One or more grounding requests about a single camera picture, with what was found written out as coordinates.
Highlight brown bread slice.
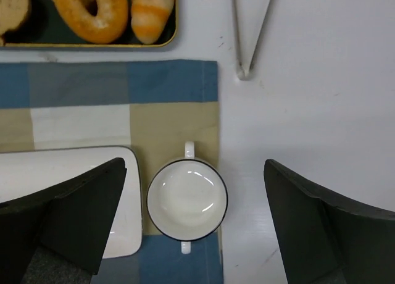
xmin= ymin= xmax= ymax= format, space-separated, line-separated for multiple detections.
xmin=1 ymin=0 xmax=31 ymax=46

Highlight orange ring donut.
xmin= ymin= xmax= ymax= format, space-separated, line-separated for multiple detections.
xmin=52 ymin=0 xmax=128 ymax=44

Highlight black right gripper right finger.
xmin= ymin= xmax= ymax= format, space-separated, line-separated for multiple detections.
xmin=264 ymin=159 xmax=394 ymax=283

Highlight silver metal tongs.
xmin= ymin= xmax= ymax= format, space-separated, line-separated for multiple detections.
xmin=230 ymin=0 xmax=272 ymax=80

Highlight striped croissant bread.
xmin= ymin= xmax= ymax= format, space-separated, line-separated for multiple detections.
xmin=131 ymin=0 xmax=175 ymax=44

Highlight white two-handled soup bowl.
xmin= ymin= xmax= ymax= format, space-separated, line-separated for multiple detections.
xmin=146 ymin=141 xmax=228 ymax=254

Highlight dark green serving tray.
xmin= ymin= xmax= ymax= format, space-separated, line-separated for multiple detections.
xmin=1 ymin=0 xmax=177 ymax=49

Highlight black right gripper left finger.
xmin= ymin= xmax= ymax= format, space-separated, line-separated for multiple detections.
xmin=1 ymin=157 xmax=127 ymax=283

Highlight blue beige checkered placemat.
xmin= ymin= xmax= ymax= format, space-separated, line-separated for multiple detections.
xmin=1 ymin=60 xmax=223 ymax=283

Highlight white rectangular plate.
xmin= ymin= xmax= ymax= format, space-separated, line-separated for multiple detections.
xmin=1 ymin=146 xmax=143 ymax=259

